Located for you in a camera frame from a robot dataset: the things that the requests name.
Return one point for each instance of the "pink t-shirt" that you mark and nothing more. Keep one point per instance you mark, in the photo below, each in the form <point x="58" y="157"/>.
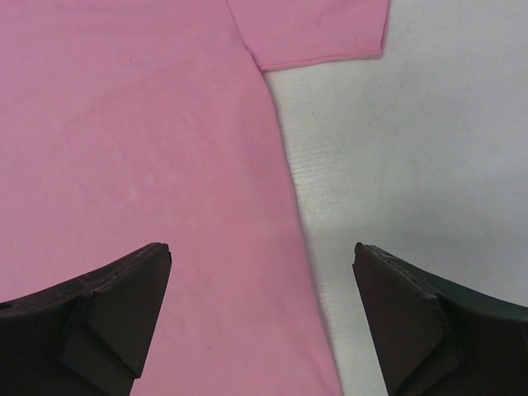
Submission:
<point x="130" y="122"/>

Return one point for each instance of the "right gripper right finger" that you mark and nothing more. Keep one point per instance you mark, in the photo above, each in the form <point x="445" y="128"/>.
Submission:
<point x="435" y="337"/>

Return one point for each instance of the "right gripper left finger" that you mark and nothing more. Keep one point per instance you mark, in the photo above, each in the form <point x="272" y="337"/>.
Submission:
<point x="89" y="335"/>

